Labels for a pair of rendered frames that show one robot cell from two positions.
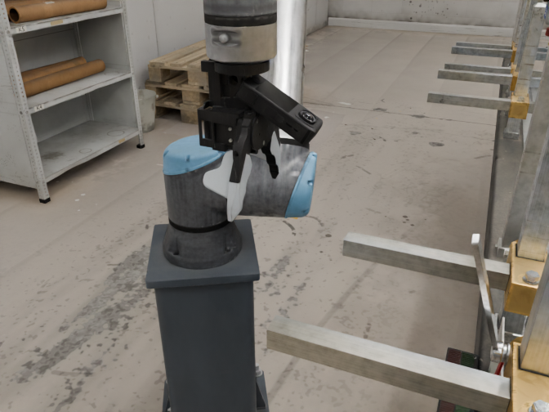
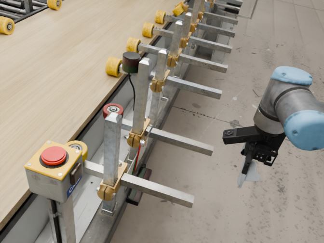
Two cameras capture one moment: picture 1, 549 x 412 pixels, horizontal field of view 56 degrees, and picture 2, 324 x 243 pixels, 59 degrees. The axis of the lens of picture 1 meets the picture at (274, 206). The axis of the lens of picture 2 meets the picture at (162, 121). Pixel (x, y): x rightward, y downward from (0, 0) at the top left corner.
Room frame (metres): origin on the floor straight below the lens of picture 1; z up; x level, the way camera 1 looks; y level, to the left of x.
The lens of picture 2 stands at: (1.24, -0.39, 1.60)
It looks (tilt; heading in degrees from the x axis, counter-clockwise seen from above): 39 degrees down; 167
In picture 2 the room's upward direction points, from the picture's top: 11 degrees clockwise
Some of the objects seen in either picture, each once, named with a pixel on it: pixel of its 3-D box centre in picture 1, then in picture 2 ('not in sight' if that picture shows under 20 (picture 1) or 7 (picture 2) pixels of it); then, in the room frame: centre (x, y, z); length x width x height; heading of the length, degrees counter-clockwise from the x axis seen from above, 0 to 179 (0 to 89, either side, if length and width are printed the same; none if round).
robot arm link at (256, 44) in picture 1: (240, 42); (271, 117); (0.67, 0.04, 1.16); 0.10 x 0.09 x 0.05; 157
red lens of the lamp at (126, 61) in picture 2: not in sight; (131, 59); (0.39, -0.33, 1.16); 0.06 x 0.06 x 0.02
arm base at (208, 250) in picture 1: (201, 230); not in sight; (1.06, 0.18, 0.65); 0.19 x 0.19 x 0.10
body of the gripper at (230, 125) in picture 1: (238, 104); (263, 141); (0.67, 0.05, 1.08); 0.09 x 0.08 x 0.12; 67
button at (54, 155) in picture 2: not in sight; (54, 156); (0.88, -0.48, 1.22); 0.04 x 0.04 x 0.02
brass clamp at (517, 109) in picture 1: (518, 104); not in sight; (1.55, -0.75, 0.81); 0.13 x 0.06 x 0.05; 158
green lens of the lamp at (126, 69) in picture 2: not in sight; (131, 65); (0.39, -0.33, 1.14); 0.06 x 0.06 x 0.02
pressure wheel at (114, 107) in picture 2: not in sight; (113, 119); (0.33, -0.38, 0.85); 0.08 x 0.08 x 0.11
